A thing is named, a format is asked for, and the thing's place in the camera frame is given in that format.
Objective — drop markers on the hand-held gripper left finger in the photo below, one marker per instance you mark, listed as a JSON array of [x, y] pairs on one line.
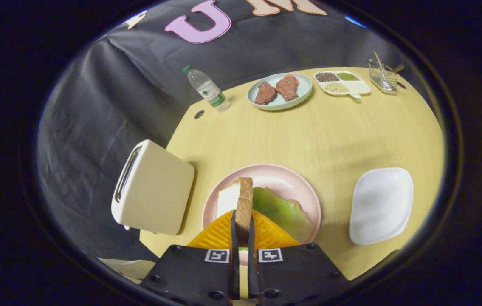
[[235, 263]]

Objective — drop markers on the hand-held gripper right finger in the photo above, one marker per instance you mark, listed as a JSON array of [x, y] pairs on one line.
[[252, 272]]

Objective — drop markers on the plain bread slice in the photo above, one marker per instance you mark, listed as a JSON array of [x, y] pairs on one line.
[[244, 204]]

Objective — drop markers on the green lettuce leaf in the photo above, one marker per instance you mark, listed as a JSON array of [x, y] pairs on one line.
[[279, 208]]

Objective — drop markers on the bread slice under ham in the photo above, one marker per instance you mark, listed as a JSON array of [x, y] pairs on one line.
[[227, 199]]

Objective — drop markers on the pink round plate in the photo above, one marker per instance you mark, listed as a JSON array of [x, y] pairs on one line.
[[274, 176]]

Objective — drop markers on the white toaster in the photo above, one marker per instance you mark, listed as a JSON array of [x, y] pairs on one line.
[[156, 191]]

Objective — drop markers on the white square plate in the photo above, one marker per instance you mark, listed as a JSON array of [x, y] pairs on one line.
[[381, 206]]

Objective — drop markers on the pale green oval plate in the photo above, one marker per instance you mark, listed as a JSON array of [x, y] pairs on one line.
[[281, 105]]

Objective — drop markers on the brown meat piece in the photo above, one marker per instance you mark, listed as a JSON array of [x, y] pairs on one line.
[[265, 93], [286, 88]]

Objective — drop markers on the clear plastic water bottle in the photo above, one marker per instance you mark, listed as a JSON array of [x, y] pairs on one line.
[[209, 90]]

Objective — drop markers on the black backdrop cloth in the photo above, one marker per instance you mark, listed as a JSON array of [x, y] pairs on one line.
[[96, 127]]

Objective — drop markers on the orange food slice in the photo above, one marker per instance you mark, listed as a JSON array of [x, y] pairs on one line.
[[294, 77]]

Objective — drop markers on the white divided grain dish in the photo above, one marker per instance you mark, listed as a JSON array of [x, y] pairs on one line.
[[357, 87]]

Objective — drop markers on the clear stick holder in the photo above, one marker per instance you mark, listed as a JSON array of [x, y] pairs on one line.
[[383, 80]]

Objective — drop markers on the thin wooden stick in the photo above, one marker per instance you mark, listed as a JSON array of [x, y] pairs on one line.
[[377, 59]]

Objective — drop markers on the brown wooden stick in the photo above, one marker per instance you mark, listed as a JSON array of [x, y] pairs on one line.
[[398, 67]]

